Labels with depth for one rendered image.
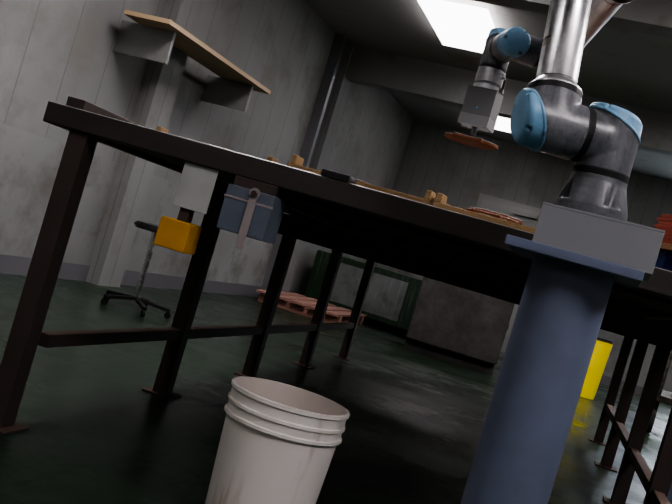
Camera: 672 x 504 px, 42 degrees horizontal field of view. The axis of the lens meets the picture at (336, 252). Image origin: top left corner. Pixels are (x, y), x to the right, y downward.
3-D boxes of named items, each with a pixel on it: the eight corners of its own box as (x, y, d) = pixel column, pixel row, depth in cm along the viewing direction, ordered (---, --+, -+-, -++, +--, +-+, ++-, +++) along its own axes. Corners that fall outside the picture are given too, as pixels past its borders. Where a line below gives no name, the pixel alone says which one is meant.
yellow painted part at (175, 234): (182, 253, 229) (208, 166, 229) (152, 243, 231) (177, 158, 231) (194, 255, 236) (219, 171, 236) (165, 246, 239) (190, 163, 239)
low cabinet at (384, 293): (340, 307, 1209) (354, 259, 1209) (446, 340, 1162) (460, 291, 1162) (299, 303, 1049) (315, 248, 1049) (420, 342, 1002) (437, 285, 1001)
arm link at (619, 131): (640, 178, 177) (658, 114, 177) (580, 160, 175) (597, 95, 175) (614, 181, 189) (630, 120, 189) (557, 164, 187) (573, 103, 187)
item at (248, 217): (257, 254, 222) (277, 186, 222) (208, 239, 226) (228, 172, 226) (271, 257, 233) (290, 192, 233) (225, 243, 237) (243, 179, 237)
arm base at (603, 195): (619, 220, 172) (633, 172, 172) (545, 204, 179) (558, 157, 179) (629, 230, 186) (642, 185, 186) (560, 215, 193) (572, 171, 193)
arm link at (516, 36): (548, 33, 222) (532, 42, 233) (507, 20, 220) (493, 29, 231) (540, 63, 222) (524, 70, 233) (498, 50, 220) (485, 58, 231)
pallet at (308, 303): (294, 303, 1030) (297, 292, 1030) (368, 327, 1001) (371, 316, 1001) (249, 299, 900) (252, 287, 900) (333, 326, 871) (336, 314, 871)
